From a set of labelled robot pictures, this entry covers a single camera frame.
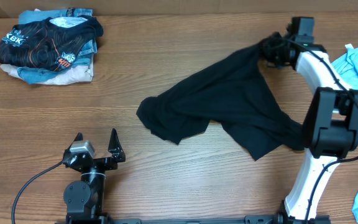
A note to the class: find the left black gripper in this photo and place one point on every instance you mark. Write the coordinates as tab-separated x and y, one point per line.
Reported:
117	154

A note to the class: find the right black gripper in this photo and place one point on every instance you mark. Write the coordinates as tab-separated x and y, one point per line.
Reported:
271	40

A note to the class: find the black t-shirt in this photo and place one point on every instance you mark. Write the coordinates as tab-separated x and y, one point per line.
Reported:
232	92

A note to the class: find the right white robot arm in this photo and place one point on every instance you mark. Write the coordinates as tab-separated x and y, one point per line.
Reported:
329	131

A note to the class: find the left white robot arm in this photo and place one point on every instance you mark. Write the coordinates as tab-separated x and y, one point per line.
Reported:
84	198

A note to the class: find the folded cream white garment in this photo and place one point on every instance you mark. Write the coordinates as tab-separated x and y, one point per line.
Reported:
76	74

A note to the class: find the folded blue denim garment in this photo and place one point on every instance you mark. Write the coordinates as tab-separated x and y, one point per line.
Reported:
65	18

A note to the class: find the black orange patterned shirt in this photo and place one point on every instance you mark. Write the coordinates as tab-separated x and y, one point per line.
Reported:
42	44

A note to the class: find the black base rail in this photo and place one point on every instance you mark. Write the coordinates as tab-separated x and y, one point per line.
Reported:
197	221

